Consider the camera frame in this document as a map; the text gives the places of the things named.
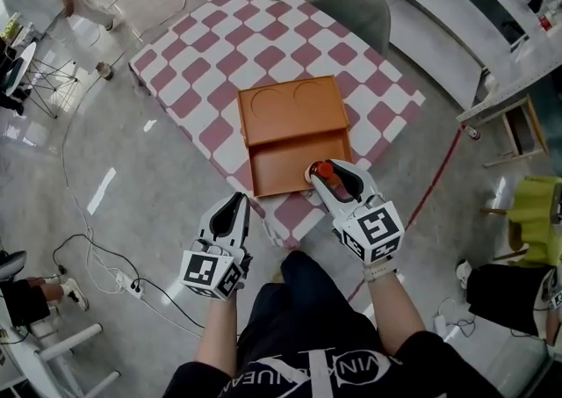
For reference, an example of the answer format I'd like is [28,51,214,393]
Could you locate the small red-capped bottle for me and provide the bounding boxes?
[303,160,342,189]

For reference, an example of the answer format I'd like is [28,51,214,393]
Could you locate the orange box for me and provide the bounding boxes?
[237,75,355,199]

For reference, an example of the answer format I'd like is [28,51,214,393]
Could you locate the wire-frame side table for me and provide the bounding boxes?
[0,41,81,120]

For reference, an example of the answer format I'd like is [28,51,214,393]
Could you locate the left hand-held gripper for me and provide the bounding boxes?
[178,192,254,300]

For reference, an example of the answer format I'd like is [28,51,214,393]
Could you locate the person's left forearm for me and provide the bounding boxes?
[194,293,243,378]

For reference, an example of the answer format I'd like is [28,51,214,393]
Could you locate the white floor cable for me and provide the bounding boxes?
[59,121,133,296]

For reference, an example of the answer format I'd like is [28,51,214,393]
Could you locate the person's dark trousers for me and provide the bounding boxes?
[235,250,384,362]

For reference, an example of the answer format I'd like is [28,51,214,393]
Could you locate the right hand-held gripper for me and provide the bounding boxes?
[311,159,406,265]

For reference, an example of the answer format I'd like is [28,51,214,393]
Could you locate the black floor cable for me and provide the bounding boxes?
[52,233,205,330]

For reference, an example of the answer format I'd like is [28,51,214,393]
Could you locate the pink white checkered table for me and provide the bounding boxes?
[128,0,427,250]

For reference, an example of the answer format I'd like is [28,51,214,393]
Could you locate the white stool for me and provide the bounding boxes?
[0,321,122,398]

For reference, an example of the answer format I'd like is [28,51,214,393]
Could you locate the wooden stool frame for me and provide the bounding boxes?
[482,94,550,169]

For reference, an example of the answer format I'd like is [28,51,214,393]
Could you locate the person's right forearm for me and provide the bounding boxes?
[361,262,428,357]

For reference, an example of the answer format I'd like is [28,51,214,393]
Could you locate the white wristband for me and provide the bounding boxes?
[362,262,399,284]

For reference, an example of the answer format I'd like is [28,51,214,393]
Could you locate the long white bench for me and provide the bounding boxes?
[313,0,562,126]

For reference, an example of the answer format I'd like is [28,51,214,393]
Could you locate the white power strip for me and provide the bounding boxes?
[111,270,147,301]

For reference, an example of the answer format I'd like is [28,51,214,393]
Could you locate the person's black printed shirt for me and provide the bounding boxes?
[162,329,507,398]

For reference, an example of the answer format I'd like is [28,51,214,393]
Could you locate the grey chair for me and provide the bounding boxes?
[306,0,393,57]

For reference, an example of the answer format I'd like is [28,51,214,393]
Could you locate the yellow-green chair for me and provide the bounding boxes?
[480,175,562,266]

